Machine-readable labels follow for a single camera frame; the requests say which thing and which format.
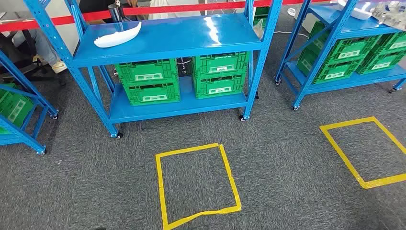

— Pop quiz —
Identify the white curved plastic part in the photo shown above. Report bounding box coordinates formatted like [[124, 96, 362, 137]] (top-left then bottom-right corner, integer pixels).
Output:
[[338, 0, 373, 20], [93, 21, 142, 48]]

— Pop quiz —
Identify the blue metal shelf rack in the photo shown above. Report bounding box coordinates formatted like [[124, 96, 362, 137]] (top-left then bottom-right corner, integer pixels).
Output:
[[274, 0, 406, 111], [0, 50, 59, 156], [23, 0, 283, 138]]

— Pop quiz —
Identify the green plastic crate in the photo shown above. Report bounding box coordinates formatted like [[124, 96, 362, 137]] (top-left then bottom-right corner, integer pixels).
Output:
[[0, 83, 34, 134], [192, 51, 249, 79], [114, 58, 179, 85], [193, 73, 248, 99], [372, 32, 406, 55], [253, 6, 271, 28], [307, 20, 383, 64], [296, 47, 365, 85], [122, 80, 181, 106], [357, 50, 406, 76]]

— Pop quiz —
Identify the clear plastic bag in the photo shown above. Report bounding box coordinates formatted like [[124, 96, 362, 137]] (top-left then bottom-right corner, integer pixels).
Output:
[[253, 19, 264, 39]]

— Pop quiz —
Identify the person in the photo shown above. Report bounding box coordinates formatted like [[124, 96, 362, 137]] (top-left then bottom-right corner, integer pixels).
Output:
[[79, 0, 139, 23], [12, 28, 68, 74], [149, 0, 203, 20]]

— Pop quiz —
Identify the red barrier belt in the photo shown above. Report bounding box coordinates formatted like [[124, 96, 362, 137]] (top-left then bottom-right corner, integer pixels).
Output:
[[0, 0, 337, 33]]

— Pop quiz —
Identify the black office chair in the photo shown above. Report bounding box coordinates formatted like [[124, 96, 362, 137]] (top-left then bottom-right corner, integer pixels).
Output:
[[0, 30, 66, 86]]

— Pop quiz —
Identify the crumpled grey plastic bag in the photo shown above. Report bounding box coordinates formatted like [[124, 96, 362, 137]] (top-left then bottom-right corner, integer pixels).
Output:
[[371, 1, 406, 31]]

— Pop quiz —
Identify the white floor cable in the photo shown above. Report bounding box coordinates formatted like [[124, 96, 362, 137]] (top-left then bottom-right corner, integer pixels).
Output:
[[272, 30, 310, 39]]

